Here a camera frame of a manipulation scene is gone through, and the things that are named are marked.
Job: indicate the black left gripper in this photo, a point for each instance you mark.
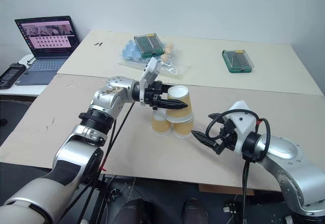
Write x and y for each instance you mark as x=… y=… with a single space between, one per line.
x=154 y=94

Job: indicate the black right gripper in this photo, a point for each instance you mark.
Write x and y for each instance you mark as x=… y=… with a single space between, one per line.
x=228 y=137

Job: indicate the brown paper cup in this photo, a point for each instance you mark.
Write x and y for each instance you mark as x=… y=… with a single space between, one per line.
x=181 y=130
x=180 y=102
x=160 y=125

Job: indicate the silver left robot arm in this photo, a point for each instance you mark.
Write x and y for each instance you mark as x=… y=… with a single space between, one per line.
x=111 y=99

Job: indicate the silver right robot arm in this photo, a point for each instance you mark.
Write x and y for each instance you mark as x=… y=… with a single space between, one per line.
x=287 y=153

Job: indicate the clear plastic packaging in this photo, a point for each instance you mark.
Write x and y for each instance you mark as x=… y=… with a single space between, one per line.
x=175 y=67

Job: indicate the beige egg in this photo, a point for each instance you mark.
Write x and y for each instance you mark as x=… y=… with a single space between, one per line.
x=169 y=46
x=165 y=57

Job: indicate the green screwdriver bit box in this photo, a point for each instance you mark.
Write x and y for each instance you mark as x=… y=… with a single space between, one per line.
x=148 y=45
x=238 y=61

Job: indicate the blue egg tray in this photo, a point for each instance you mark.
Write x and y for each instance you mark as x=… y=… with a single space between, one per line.
x=130 y=51

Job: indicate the white floor plug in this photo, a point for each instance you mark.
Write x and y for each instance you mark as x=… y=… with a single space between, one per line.
x=229 y=208

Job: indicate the dark rounded shape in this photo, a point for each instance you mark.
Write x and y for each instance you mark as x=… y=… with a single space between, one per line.
x=135 y=211
x=195 y=211

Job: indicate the grey open laptop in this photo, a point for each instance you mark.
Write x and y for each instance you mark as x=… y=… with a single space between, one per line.
x=47 y=46

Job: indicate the white side table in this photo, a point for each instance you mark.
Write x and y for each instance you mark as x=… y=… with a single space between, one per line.
x=28 y=90

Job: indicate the black handheld device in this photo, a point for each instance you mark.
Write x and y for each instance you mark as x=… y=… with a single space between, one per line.
x=10 y=75

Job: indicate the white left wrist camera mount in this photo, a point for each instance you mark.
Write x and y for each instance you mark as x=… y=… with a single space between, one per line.
x=149 y=75

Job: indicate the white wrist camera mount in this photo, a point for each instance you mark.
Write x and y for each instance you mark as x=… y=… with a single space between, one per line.
x=241 y=122
x=149 y=75

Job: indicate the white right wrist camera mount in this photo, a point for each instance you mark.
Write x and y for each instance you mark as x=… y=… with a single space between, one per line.
x=241 y=122

